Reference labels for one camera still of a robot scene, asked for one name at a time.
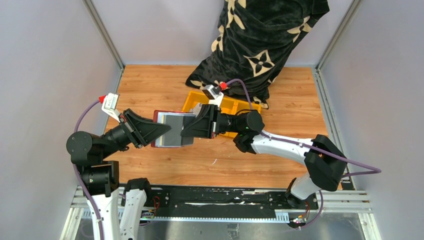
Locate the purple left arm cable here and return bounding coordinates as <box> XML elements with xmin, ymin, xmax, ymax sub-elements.
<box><xmin>72</xmin><ymin>95</ymin><xmax>157</xmax><ymax>240</ymax></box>

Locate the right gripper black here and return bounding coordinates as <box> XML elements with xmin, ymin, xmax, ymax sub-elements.
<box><xmin>180</xmin><ymin>104</ymin><xmax>241</xmax><ymax>140</ymax></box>

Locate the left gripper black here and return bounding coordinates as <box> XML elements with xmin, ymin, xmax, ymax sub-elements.
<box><xmin>100</xmin><ymin>107</ymin><xmax>171</xmax><ymax>159</ymax></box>

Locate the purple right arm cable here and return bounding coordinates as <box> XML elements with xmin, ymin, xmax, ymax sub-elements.
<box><xmin>219</xmin><ymin>78</ymin><xmax>382</xmax><ymax>229</ymax></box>

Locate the black floral blanket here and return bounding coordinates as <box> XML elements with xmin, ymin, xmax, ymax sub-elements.
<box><xmin>185</xmin><ymin>0</ymin><xmax>330</xmax><ymax>109</ymax></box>

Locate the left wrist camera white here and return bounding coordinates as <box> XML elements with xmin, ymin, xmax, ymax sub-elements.
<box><xmin>99</xmin><ymin>92</ymin><xmax>121</xmax><ymax>123</ymax></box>

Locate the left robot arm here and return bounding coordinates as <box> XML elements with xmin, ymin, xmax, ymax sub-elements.
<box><xmin>66</xmin><ymin>108</ymin><xmax>171</xmax><ymax>240</ymax></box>

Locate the yellow three-compartment bin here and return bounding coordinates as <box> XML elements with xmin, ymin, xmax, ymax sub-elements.
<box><xmin>182</xmin><ymin>91</ymin><xmax>265</xmax><ymax>138</ymax></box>

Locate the red leather card holder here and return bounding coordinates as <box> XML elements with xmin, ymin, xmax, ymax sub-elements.
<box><xmin>150</xmin><ymin>109</ymin><xmax>197</xmax><ymax>149</ymax></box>

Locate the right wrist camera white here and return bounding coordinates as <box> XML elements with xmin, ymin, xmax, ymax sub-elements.
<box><xmin>202</xmin><ymin>84</ymin><xmax>224</xmax><ymax>107</ymax></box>

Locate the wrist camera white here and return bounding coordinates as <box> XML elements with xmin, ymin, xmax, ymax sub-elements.
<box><xmin>99</xmin><ymin>92</ymin><xmax>121</xmax><ymax>123</ymax></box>
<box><xmin>202</xmin><ymin>84</ymin><xmax>224</xmax><ymax>107</ymax></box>

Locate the grey card in bin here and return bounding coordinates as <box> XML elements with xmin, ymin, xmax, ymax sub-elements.
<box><xmin>192</xmin><ymin>103</ymin><xmax>203</xmax><ymax>116</ymax></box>

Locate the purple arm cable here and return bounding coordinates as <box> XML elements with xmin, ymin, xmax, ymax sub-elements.
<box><xmin>72</xmin><ymin>95</ymin><xmax>157</xmax><ymax>240</ymax></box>
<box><xmin>219</xmin><ymin>78</ymin><xmax>382</xmax><ymax>229</ymax></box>

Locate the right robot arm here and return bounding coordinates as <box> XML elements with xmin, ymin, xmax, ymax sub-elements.
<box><xmin>181</xmin><ymin>104</ymin><xmax>347</xmax><ymax>209</ymax></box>

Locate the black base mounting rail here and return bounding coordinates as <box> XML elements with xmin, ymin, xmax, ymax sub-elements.
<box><xmin>144</xmin><ymin>185</ymin><xmax>320</xmax><ymax>221</ymax></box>

